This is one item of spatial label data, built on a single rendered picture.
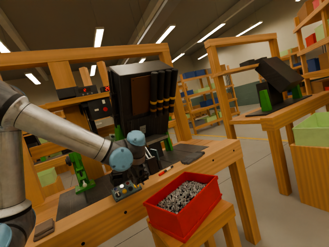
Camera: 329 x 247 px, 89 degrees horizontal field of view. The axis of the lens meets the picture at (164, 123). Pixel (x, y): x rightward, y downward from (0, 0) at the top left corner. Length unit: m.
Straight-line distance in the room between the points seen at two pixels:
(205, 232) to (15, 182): 0.71
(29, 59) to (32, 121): 1.07
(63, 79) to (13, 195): 0.99
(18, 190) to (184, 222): 0.58
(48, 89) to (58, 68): 9.86
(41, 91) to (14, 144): 10.75
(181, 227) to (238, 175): 0.88
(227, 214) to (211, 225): 0.10
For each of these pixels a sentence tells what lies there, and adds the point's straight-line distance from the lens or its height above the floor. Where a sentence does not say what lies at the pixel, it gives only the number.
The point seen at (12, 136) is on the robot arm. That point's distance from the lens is 0.72.
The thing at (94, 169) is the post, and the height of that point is 0.97.
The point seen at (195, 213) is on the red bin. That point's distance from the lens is 0.79.
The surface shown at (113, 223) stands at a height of 0.81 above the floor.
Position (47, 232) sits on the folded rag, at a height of 0.91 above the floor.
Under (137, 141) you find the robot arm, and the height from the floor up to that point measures 1.21.
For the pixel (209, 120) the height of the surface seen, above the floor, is 0.32.
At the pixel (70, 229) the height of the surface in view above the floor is 0.89.
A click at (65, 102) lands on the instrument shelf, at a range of 1.39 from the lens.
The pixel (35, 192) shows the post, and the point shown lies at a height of 0.97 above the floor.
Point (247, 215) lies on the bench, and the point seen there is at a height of 0.27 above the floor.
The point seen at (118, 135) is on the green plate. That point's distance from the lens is 1.15.
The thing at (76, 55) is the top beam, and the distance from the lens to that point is 1.61.
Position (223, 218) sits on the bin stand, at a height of 0.77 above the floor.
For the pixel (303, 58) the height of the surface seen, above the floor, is 1.49.
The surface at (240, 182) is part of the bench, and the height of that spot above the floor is 0.57.
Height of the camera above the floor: 1.32
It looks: 6 degrees down
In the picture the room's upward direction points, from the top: 15 degrees counter-clockwise
